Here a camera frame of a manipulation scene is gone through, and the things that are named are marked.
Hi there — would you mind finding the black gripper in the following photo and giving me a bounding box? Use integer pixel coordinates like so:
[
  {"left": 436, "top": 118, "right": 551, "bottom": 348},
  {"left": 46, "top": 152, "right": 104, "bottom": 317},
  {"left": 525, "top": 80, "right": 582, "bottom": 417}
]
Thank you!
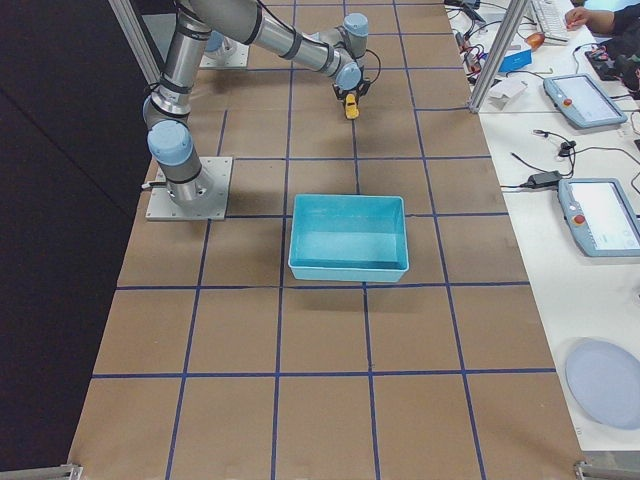
[{"left": 332, "top": 77, "right": 371, "bottom": 106}]

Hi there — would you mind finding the yellow toy beetle car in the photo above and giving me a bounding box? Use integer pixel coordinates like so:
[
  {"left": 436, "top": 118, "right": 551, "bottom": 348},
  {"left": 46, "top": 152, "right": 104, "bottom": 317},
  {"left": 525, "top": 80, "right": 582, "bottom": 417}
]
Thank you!
[{"left": 343, "top": 93, "right": 360, "bottom": 121}]

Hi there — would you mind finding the light blue plastic bin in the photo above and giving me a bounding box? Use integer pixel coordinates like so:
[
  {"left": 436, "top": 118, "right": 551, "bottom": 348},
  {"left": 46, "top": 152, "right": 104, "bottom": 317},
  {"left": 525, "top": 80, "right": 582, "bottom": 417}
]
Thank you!
[{"left": 288, "top": 194, "right": 410, "bottom": 282}]

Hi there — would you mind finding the white folded paper box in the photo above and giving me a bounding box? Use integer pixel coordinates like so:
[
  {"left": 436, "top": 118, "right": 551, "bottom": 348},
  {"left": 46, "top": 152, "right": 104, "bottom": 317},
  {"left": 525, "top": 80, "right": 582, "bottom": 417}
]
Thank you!
[{"left": 488, "top": 78, "right": 528, "bottom": 110}]

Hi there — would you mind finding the blue and white box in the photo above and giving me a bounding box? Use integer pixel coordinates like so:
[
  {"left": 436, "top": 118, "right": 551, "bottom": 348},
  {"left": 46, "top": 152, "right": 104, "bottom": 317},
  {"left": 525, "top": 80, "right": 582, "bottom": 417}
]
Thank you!
[{"left": 498, "top": 49, "right": 532, "bottom": 73}]

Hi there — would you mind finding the black power adapter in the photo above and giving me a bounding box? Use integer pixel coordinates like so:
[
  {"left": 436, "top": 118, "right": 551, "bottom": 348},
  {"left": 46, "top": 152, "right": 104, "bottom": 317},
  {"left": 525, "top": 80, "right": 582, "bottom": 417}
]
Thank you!
[{"left": 527, "top": 170, "right": 563, "bottom": 189}]

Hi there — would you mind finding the far grey teach pendant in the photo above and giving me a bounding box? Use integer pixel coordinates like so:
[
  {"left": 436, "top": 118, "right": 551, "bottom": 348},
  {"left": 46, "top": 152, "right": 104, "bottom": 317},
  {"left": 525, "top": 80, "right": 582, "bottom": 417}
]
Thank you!
[{"left": 543, "top": 74, "right": 627, "bottom": 129}]

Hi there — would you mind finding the grey teach pendant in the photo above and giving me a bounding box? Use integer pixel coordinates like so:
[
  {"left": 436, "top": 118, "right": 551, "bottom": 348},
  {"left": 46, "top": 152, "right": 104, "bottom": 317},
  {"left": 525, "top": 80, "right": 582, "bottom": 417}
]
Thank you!
[
  {"left": 557, "top": 178, "right": 639, "bottom": 258},
  {"left": 543, "top": 74, "right": 627, "bottom": 129}
]

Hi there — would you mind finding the near grey teach pendant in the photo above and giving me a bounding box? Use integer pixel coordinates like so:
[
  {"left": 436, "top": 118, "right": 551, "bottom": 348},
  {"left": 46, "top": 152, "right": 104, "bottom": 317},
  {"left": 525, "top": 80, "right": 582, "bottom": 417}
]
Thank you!
[{"left": 557, "top": 178, "right": 639, "bottom": 258}]

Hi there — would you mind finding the round light blue plate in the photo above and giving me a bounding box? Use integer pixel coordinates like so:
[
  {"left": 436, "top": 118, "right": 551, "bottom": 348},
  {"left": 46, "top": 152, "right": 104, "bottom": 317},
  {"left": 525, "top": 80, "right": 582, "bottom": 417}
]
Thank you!
[{"left": 565, "top": 340, "right": 639, "bottom": 430}]

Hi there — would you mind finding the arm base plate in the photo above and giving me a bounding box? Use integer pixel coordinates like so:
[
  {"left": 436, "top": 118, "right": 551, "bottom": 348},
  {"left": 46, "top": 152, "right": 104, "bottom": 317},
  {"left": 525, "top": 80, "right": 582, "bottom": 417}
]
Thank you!
[
  {"left": 146, "top": 157, "right": 233, "bottom": 221},
  {"left": 199, "top": 31, "right": 249, "bottom": 70}
]

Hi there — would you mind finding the aluminium frame post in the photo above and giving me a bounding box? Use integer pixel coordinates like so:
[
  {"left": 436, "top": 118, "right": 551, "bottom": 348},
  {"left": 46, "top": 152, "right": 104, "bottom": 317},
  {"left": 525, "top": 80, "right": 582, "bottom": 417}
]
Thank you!
[{"left": 468, "top": 1, "right": 531, "bottom": 113}]

